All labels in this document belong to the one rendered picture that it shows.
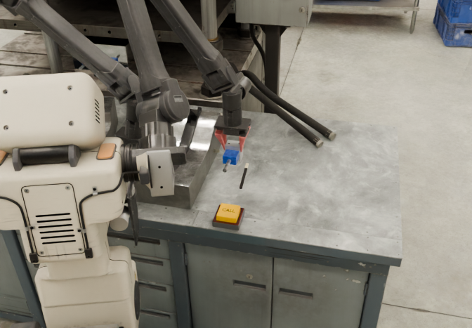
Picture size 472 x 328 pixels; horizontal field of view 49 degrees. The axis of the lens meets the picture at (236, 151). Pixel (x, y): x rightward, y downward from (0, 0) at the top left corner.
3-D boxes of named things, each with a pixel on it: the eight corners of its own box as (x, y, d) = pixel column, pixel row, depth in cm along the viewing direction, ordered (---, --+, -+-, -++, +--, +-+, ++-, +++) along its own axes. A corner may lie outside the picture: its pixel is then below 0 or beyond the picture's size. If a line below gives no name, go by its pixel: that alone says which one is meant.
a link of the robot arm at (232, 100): (218, 90, 146) (237, 93, 144) (227, 80, 151) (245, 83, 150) (219, 112, 150) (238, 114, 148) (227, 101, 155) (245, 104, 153)
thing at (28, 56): (225, 114, 220) (224, 99, 216) (-38, 86, 246) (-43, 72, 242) (262, 40, 288) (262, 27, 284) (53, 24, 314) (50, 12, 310)
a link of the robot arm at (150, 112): (139, 133, 116) (156, 127, 114) (138, 93, 120) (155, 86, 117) (166, 142, 124) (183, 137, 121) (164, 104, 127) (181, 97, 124)
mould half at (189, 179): (190, 209, 158) (187, 174, 150) (112, 198, 163) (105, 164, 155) (230, 126, 198) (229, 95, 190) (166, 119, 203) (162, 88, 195)
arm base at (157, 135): (128, 156, 110) (185, 152, 111) (128, 121, 113) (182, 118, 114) (134, 168, 118) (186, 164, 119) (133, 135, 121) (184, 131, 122)
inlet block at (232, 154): (232, 179, 152) (232, 164, 149) (216, 177, 153) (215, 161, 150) (243, 156, 163) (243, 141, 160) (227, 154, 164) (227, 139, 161)
